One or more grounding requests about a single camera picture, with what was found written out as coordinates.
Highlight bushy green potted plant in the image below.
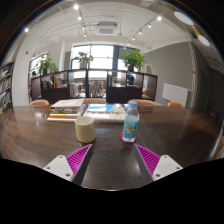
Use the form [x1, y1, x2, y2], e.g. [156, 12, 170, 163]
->
[37, 54, 58, 76]

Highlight stack of books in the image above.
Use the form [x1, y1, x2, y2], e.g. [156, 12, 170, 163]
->
[47, 98, 85, 123]

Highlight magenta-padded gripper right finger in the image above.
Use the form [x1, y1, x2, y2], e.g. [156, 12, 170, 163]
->
[133, 143, 184, 186]

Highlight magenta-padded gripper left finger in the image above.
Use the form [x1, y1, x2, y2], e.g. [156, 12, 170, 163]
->
[43, 143, 95, 186]

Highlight ceiling air conditioner unit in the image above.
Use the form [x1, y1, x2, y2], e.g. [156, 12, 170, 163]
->
[95, 21, 119, 37]

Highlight low dark shelf unit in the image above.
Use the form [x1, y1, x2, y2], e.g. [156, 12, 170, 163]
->
[29, 68, 159, 104]

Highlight clear water bottle blue cap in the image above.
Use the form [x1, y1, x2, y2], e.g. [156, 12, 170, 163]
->
[121, 101, 140, 143]

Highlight cream ceramic cup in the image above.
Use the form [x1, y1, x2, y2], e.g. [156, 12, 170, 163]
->
[74, 115, 97, 144]

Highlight wide green potted plant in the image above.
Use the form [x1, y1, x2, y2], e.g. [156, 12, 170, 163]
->
[119, 49, 148, 73]

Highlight round white ceiling lamps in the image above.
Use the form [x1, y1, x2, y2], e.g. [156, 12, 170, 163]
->
[173, 10, 212, 48]

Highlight orange chairs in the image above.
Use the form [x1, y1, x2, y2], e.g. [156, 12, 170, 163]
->
[29, 97, 224, 160]

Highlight track spot lights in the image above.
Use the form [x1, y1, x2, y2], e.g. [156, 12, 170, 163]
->
[23, 3, 163, 48]

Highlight flat book with blue cover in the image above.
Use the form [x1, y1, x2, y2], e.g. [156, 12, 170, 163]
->
[83, 103, 129, 124]

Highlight white wall radiator panel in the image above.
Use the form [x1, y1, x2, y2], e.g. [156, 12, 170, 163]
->
[162, 82, 193, 108]

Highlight small green potted plant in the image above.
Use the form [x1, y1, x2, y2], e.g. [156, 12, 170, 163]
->
[72, 51, 94, 70]

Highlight tall dark bookshelf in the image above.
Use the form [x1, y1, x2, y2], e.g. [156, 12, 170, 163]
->
[0, 60, 16, 113]

